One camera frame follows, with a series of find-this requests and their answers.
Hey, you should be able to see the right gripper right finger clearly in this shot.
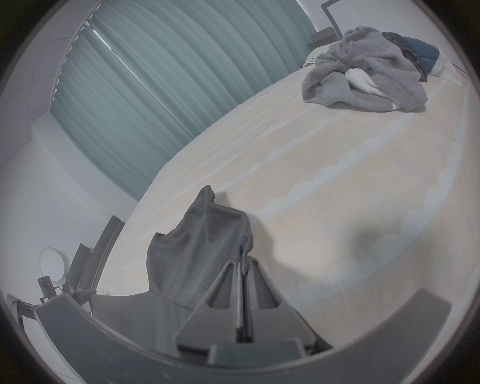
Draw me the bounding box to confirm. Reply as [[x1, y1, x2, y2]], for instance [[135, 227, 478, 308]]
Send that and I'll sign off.
[[243, 258, 316, 355]]

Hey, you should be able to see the blue-green curtain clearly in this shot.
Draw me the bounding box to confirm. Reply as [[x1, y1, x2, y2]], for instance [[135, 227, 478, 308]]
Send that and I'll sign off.
[[49, 0, 319, 205]]

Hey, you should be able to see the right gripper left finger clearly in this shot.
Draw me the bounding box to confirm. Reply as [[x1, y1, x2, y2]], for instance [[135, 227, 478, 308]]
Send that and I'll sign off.
[[175, 260, 242, 355]]

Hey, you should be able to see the pile of clothes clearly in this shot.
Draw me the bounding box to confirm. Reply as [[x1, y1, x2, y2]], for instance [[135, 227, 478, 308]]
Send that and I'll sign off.
[[302, 25, 463, 113]]

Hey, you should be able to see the grey bedside table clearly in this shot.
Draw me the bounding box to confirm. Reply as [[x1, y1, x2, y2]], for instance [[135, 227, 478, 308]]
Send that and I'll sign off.
[[307, 27, 338, 51]]

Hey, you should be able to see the bed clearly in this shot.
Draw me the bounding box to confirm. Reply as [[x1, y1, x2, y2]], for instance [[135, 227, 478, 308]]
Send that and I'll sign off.
[[105, 0, 474, 355]]

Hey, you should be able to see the white printed pillow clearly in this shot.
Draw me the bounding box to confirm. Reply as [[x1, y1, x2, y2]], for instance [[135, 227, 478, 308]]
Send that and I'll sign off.
[[304, 47, 326, 69]]

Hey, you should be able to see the black garment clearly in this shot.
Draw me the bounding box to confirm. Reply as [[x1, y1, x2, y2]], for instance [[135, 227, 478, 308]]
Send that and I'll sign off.
[[90, 184, 334, 355]]

